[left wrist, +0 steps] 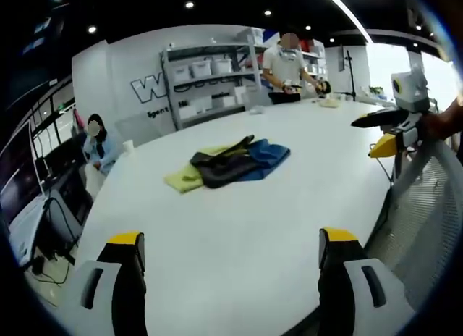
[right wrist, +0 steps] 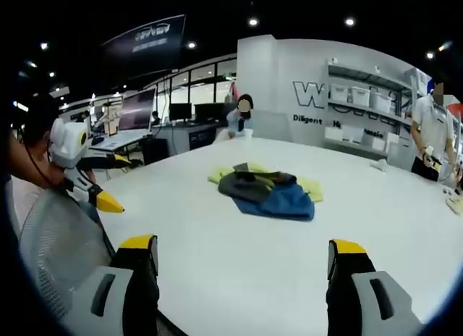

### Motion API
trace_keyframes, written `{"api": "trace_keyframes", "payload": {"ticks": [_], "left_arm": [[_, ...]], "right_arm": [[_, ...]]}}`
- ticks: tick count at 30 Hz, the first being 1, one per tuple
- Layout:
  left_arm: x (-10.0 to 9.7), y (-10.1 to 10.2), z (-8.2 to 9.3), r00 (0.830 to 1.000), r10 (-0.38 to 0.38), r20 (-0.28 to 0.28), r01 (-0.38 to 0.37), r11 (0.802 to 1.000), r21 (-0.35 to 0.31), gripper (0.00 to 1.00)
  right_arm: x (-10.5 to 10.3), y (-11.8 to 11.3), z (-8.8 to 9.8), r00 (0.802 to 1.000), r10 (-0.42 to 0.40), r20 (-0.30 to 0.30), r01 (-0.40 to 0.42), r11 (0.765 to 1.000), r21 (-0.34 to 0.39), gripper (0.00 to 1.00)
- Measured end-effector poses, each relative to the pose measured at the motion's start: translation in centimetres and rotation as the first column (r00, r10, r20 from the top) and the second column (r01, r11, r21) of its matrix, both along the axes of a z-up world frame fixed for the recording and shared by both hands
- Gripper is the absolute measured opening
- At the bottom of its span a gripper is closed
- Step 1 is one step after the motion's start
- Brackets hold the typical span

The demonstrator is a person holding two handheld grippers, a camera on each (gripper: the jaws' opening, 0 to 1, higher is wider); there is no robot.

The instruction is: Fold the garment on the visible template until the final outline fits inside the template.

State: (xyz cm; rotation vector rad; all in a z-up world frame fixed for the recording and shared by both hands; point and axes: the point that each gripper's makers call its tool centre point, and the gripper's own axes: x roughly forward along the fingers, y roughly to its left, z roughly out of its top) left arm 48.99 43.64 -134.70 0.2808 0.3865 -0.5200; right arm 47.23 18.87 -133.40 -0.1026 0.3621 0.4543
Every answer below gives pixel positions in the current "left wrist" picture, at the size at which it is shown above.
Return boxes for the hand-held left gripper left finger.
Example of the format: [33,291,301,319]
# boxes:
[59,231,148,336]

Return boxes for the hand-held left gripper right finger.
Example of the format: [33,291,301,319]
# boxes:
[317,227,417,336]

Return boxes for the blue garment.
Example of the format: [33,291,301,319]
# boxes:
[231,138,292,182]

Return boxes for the yellow-green garment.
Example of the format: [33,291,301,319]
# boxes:
[163,144,254,195]

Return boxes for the dark grey garment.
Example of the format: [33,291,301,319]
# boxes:
[189,134,271,190]

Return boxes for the black tripod stand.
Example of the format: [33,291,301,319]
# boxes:
[344,49,360,102]

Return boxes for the grey mesh office chair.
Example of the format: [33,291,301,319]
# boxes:
[365,137,463,317]

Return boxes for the white side desk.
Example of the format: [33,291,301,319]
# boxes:
[6,200,50,270]

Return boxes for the black cloth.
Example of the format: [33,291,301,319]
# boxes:
[268,91,303,106]

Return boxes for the group of white storage boxes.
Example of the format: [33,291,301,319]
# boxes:
[169,56,250,122]

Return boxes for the grey metal shelf unit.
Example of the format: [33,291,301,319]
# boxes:
[160,27,266,131]

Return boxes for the black cable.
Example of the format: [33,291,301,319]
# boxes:
[42,196,80,252]

